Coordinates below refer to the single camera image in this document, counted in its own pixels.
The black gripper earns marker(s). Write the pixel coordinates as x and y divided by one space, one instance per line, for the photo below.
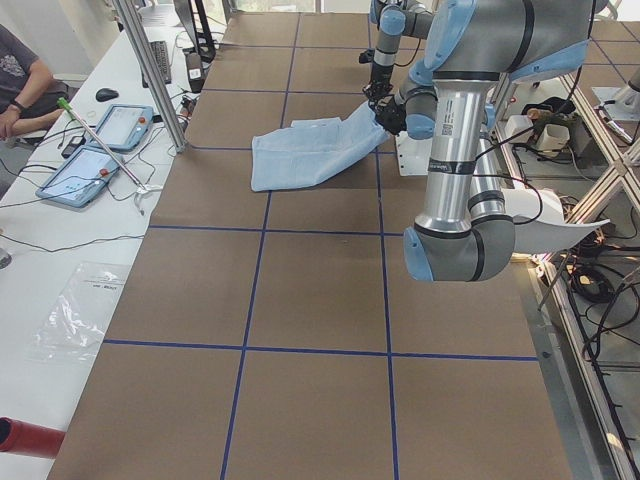
391 118
378 75

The light blue button shirt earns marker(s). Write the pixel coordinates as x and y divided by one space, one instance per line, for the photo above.
310 152

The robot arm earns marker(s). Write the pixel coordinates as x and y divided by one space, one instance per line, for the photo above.
394 20
463 232

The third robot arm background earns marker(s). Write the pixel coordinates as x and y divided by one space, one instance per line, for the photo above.
620 104

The black keyboard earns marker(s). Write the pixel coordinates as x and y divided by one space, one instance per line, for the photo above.
159 50

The far blue teach pendant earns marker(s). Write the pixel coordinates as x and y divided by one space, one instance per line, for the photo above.
123 127

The blue teach pendant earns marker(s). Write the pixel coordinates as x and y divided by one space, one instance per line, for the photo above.
80 179
123 127

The black computer mouse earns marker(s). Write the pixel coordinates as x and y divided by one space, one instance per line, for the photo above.
106 94

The near blue teach pendant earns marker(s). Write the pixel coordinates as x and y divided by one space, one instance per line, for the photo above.
80 179

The seated person dark shirt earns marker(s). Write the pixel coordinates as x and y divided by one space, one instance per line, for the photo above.
29 91

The clear plastic bag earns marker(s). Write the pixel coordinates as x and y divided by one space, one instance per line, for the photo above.
76 325

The red cylinder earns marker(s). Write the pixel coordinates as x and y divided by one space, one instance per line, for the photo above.
27 439

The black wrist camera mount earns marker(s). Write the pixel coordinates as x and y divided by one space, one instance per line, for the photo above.
367 56

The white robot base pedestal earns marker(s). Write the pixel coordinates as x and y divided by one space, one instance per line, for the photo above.
412 155

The aluminium frame post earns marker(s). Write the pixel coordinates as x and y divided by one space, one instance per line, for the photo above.
141 46

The green handled reacher grabber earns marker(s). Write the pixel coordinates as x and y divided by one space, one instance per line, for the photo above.
142 190

